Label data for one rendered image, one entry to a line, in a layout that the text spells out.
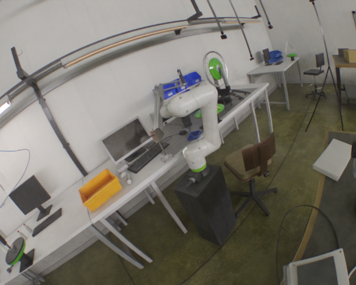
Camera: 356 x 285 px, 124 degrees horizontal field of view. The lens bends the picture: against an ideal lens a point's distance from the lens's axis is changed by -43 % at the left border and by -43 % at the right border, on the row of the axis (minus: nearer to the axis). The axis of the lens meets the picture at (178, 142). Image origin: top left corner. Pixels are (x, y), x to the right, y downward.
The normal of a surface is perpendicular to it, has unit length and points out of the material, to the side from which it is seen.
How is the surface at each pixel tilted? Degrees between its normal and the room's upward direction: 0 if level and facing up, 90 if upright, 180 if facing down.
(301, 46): 90
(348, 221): 0
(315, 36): 90
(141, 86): 90
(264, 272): 0
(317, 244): 0
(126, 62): 90
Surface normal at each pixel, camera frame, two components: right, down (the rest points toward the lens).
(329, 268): -0.37, -0.83
